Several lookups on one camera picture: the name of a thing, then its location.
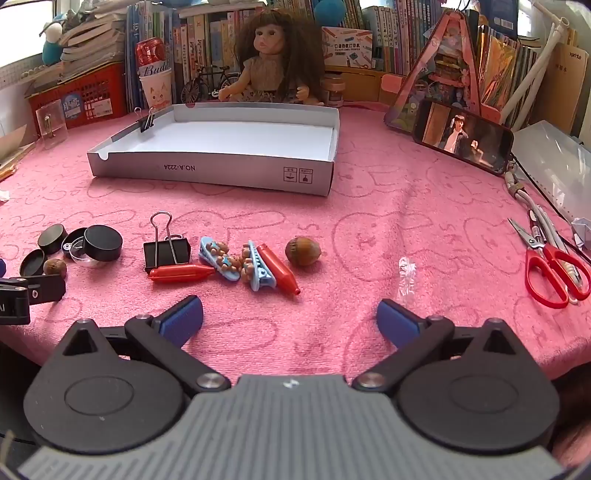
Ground blue hair clip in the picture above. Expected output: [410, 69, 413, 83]
[240, 240, 278, 291]
[198, 236, 242, 282]

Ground white paper cup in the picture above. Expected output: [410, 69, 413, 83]
[139, 67, 174, 110]

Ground blue cardboard box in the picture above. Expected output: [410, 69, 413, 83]
[480, 0, 520, 29]

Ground brown-haired doll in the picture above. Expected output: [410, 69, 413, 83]
[217, 9, 326, 107]

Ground white printed carton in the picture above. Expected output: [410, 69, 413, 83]
[322, 27, 373, 71]

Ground white cardboard box tray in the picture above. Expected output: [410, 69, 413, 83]
[87, 103, 341, 197]

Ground red scissors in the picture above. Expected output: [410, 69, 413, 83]
[508, 218, 591, 309]

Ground black round jar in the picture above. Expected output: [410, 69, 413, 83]
[84, 224, 123, 262]

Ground large black binder clip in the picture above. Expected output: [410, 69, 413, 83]
[143, 211, 192, 274]

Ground white cable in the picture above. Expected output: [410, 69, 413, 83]
[503, 159, 591, 268]

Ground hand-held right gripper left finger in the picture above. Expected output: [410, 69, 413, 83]
[55, 295, 232, 394]

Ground red drink can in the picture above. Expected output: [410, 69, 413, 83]
[135, 38, 167, 70]

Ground black smartphone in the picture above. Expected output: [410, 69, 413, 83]
[412, 98, 515, 175]

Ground white plastic pipe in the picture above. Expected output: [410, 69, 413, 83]
[501, 16, 578, 125]

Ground black round lid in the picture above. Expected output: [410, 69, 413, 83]
[19, 248, 46, 278]
[37, 224, 68, 254]

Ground blue and white plush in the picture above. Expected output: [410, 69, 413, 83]
[41, 14, 64, 64]

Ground large red plastic basket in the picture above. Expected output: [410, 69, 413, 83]
[27, 62, 127, 130]

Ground white shelf board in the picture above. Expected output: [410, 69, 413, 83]
[178, 4, 269, 20]

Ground white folded paper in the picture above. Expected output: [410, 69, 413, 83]
[571, 217, 591, 250]

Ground clear plastic dome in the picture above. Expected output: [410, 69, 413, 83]
[61, 227, 100, 268]

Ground small black binder clip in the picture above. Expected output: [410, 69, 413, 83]
[134, 107, 157, 134]

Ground stack of flat-lying books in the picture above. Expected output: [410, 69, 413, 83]
[58, 11, 127, 79]

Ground black miniature bicycle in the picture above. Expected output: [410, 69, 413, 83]
[180, 65, 243, 104]

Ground white paper sheet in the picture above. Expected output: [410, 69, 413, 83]
[0, 121, 28, 162]

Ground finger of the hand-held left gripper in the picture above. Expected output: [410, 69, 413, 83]
[0, 280, 31, 325]
[21, 275, 66, 305]

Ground big blue plush toy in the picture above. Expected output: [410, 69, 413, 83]
[313, 0, 347, 29]

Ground clear glass cup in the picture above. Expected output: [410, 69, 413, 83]
[36, 98, 68, 149]

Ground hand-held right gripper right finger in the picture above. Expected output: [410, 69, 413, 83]
[352, 299, 532, 393]

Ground wooden drawer unit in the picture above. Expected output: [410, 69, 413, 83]
[323, 65, 409, 106]

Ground clear plastic wrap scrap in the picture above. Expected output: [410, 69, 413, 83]
[398, 257, 417, 298]

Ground pink triangular toy house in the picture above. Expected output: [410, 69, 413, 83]
[384, 9, 502, 132]

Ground small brown-lidded jar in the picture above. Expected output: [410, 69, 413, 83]
[323, 76, 345, 106]

